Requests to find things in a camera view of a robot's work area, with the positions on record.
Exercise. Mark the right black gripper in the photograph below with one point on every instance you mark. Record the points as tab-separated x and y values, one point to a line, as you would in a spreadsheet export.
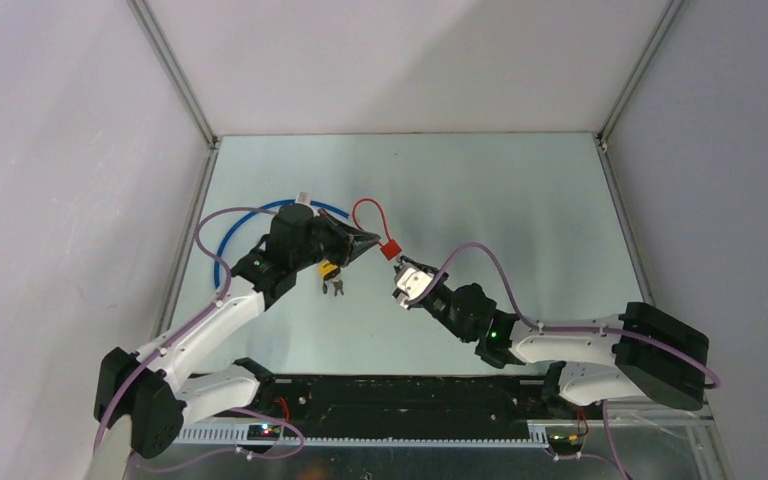
435	274

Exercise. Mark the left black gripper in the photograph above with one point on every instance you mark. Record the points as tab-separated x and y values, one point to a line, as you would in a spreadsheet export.
350	243

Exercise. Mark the silver key pair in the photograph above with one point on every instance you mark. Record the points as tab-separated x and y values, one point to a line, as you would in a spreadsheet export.
399	264
335	286

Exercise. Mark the yellow black padlock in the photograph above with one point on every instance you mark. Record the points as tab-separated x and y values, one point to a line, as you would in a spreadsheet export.
329	271

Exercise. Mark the silver key pair front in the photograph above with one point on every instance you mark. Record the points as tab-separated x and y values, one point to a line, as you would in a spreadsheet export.
335	286

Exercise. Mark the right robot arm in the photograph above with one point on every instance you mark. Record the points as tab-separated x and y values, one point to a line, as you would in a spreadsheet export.
641	352

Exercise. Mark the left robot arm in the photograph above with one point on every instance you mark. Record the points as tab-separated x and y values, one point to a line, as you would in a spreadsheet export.
154	386

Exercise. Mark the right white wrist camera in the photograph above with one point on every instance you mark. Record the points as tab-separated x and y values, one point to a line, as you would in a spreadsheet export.
412	281

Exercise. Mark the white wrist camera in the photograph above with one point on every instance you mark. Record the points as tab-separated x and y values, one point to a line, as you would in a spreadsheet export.
412	281
304	198

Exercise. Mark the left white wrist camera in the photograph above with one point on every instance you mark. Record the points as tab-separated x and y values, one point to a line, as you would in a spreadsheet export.
304	198

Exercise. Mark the white cable duct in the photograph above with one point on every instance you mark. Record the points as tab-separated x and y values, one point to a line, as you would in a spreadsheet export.
263	434

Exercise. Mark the left aluminium frame post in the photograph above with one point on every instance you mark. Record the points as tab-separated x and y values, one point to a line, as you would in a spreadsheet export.
149	23

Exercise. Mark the aluminium frame post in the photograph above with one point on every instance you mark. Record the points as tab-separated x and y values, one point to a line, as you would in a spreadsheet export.
603	138
149	23

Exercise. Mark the right aluminium frame post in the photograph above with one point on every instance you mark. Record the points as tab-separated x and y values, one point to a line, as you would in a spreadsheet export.
603	138

